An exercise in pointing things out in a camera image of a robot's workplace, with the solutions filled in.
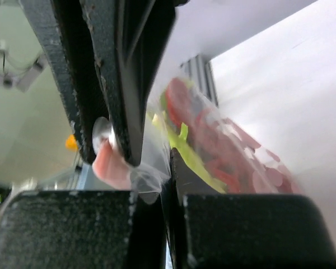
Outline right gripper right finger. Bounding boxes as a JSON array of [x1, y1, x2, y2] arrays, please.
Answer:
[[170, 149, 336, 268]]

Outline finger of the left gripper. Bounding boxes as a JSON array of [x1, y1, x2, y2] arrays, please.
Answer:
[[80, 0, 176, 166], [20, 0, 108, 164]]

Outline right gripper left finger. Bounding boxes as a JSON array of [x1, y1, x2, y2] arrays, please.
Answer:
[[0, 191, 166, 268]]

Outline red toy lobster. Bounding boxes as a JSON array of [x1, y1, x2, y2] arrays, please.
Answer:
[[163, 77, 300, 193]]

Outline clear pink-dotted zip bag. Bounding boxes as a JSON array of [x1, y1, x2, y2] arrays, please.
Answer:
[[91, 75, 303, 204]]

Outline green white celery stalk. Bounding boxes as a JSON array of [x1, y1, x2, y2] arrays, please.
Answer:
[[152, 94, 227, 194]]

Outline left aluminium frame post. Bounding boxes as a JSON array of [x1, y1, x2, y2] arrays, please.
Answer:
[[180, 54, 218, 107]]

